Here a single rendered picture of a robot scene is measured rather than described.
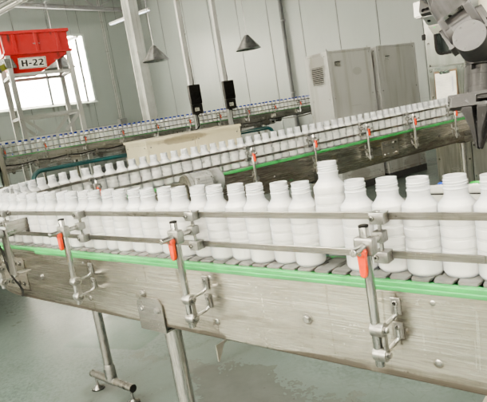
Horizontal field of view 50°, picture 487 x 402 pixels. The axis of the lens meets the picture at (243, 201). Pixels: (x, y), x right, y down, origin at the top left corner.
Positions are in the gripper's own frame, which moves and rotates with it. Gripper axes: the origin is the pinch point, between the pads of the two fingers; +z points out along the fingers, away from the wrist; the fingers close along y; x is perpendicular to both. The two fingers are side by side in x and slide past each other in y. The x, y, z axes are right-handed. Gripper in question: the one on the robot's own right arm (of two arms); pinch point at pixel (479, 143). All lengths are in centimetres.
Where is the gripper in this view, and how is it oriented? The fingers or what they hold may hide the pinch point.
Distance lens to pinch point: 107.2
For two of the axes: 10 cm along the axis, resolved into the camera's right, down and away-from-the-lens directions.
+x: 6.5, 1.3, 7.5
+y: 7.6, -0.2, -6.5
